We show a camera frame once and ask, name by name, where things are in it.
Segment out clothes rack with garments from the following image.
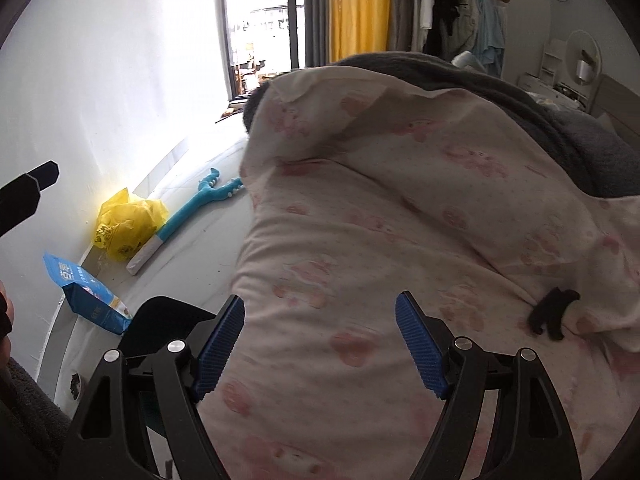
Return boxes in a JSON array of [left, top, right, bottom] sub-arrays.
[[387, 0, 511, 77]]

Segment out round vanity mirror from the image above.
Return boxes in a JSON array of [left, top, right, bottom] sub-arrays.
[[565, 29, 602, 99]]

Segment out dark trash bin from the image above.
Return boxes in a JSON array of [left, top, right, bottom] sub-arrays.
[[118, 296, 216, 437]]

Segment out yellow curtain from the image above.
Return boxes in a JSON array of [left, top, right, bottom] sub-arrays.
[[329, 0, 390, 62]]

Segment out grey curtain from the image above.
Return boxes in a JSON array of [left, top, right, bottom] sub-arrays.
[[304, 0, 330, 67]]

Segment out yellow plastic bag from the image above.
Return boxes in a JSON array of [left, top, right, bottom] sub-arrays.
[[92, 188, 169, 261]]

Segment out window with dark frame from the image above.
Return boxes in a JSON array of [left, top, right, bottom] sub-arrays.
[[219, 0, 306, 98]]

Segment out grey fluffy rug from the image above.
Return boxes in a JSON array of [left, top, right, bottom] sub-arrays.
[[0, 358, 70, 480]]

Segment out pink patterned duvet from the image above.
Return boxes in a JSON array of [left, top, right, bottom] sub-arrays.
[[198, 66, 639, 479]]

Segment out person's left hand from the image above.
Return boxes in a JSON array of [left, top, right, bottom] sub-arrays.
[[0, 283, 15, 370]]

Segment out grey upholstered headboard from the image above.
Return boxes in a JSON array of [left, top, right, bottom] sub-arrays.
[[588, 74, 640, 151]]

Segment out black sock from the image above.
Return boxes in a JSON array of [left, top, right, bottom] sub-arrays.
[[527, 287, 580, 341]]

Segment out blue dinosaur plush toy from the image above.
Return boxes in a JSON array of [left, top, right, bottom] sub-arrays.
[[126, 168, 243, 275]]

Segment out blue snack bag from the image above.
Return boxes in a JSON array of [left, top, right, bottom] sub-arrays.
[[43, 252, 132, 336]]

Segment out dark grey fleece blanket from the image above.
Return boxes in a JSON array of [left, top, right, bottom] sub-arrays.
[[242, 51, 640, 198]]

